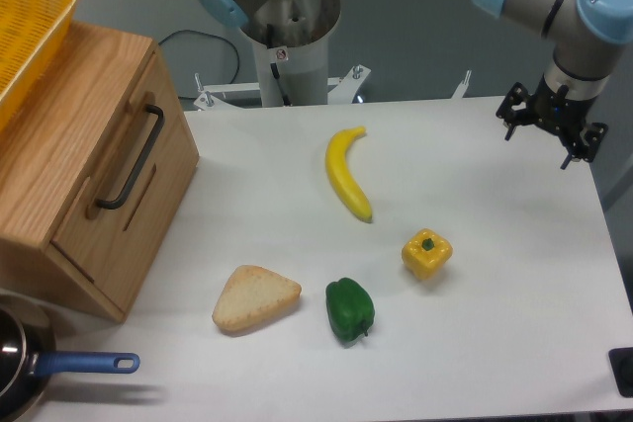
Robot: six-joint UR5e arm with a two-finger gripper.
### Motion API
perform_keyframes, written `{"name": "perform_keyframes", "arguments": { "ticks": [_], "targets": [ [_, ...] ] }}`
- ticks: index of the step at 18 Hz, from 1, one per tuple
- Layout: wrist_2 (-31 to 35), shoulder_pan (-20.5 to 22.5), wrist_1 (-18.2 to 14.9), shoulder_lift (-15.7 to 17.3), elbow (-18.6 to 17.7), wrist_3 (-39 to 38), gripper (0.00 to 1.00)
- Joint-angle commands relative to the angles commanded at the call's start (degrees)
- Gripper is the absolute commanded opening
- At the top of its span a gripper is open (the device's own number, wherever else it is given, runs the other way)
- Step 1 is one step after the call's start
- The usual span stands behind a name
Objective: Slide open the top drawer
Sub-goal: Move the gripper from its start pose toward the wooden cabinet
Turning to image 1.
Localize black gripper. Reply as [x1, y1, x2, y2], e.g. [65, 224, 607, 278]
[496, 77, 608, 169]

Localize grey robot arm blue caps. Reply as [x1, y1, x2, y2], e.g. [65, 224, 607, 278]
[472, 0, 632, 162]

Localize wooden drawer cabinet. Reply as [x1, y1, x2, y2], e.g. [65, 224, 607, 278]
[0, 20, 201, 323]

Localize yellow bell pepper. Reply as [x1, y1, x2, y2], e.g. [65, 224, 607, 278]
[401, 228, 453, 280]

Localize yellow banana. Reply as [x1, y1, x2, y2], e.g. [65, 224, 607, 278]
[324, 126, 373, 223]

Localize black object at table edge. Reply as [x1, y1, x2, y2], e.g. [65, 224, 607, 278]
[608, 347, 633, 398]

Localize green bell pepper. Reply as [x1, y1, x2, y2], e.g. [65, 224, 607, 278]
[325, 277, 375, 347]

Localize triangular bread slice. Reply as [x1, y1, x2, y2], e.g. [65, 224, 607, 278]
[212, 265, 302, 333]

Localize yellow plastic basket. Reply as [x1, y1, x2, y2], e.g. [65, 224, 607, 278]
[1, 0, 79, 128]

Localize black cable on floor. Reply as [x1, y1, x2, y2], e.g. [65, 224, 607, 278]
[157, 29, 241, 100]

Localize white metal base frame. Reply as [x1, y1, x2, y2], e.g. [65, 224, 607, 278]
[192, 64, 474, 112]

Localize black pan blue handle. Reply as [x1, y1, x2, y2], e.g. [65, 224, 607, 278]
[1, 295, 140, 421]

